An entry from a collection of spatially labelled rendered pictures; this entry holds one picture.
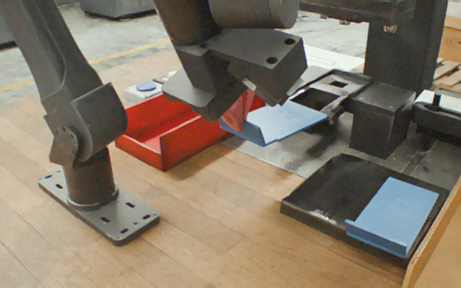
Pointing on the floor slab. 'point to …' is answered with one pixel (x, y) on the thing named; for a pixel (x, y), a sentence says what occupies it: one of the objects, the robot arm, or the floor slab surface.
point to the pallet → (453, 71)
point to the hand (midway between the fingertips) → (236, 123)
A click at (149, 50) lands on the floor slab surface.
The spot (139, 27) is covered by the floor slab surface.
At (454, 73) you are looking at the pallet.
